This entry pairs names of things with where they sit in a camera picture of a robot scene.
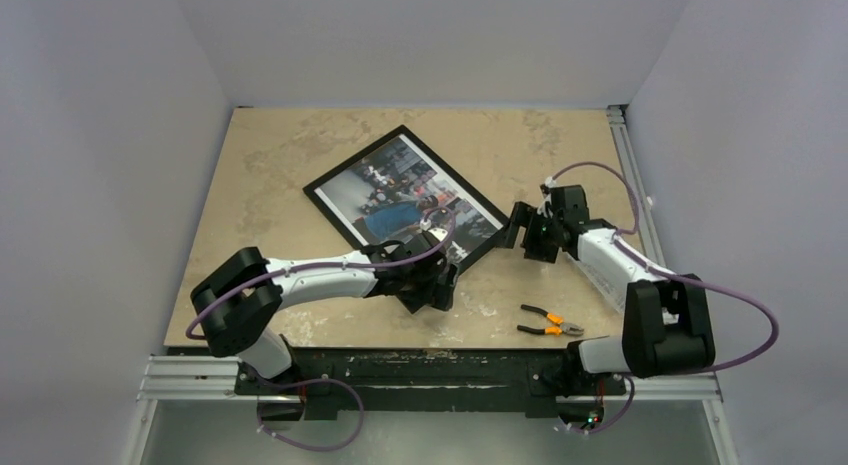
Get printed photo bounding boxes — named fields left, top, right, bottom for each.
left=313, top=133, right=503, bottom=268

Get black wooden picture frame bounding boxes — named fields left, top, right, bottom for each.
left=302, top=124, right=510, bottom=276

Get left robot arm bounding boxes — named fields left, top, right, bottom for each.
left=186, top=232, right=459, bottom=394

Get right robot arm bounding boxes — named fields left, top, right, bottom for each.
left=503, top=185, right=716, bottom=392

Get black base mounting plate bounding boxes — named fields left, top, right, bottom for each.
left=234, top=347, right=626, bottom=421

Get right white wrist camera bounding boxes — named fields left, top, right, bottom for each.
left=537, top=176, right=557, bottom=217

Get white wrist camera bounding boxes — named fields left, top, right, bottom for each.
left=537, top=176, right=557, bottom=217
left=419, top=219, right=448, bottom=243

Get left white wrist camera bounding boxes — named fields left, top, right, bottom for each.
left=419, top=219, right=448, bottom=243

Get orange handled pliers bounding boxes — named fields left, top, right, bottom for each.
left=516, top=304, right=585, bottom=337

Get aluminium rail right side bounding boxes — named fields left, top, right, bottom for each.
left=605, top=105, right=668, bottom=267

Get aluminium rail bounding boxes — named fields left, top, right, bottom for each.
left=605, top=105, right=668, bottom=267
left=136, top=356, right=722, bottom=402

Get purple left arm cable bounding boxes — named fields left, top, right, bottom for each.
left=184, top=206, right=458, bottom=453

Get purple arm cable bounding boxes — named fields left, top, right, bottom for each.
left=184, top=206, right=458, bottom=453
left=543, top=161, right=781, bottom=437

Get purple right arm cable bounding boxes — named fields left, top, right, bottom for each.
left=543, top=161, right=781, bottom=437

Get aluminium rail front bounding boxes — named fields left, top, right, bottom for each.
left=136, top=356, right=722, bottom=402

